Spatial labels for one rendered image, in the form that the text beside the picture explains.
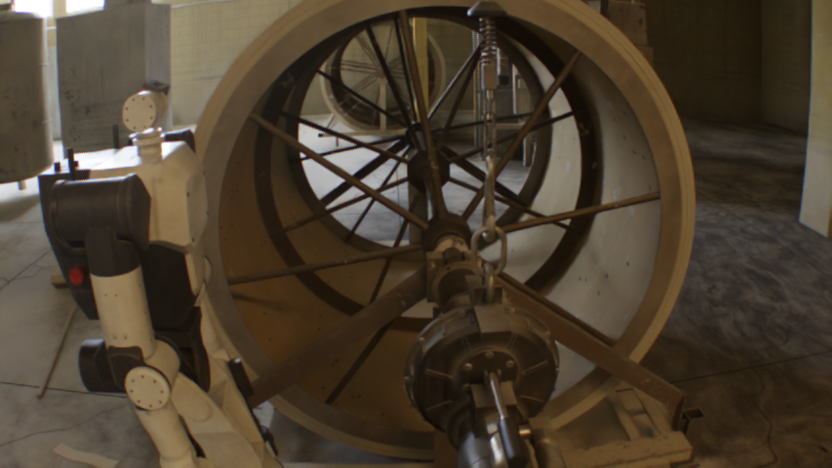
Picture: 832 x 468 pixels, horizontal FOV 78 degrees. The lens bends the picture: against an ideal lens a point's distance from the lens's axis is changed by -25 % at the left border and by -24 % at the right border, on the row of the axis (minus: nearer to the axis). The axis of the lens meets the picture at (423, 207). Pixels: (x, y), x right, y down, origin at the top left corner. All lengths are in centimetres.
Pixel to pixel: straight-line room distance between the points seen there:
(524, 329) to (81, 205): 78
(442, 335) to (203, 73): 1166
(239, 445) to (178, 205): 52
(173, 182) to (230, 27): 1146
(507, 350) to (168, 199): 64
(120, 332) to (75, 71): 693
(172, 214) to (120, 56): 652
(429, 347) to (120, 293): 56
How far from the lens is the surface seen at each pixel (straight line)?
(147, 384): 100
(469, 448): 112
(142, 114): 109
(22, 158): 770
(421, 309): 344
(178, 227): 106
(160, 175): 104
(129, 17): 749
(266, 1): 1234
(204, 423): 127
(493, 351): 116
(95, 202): 93
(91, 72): 772
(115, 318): 98
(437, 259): 180
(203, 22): 1263
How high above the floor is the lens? 155
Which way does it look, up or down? 16 degrees down
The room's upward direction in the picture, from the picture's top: 1 degrees counter-clockwise
